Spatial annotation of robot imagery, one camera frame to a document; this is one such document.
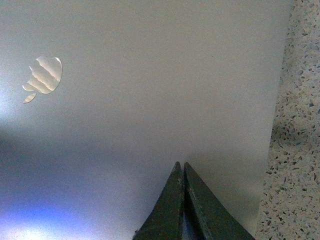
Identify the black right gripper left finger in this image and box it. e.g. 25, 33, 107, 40
133, 161, 185, 240

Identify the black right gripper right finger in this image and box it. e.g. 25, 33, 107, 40
184, 162, 254, 240

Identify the grey laptop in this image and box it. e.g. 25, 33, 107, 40
0, 0, 294, 240

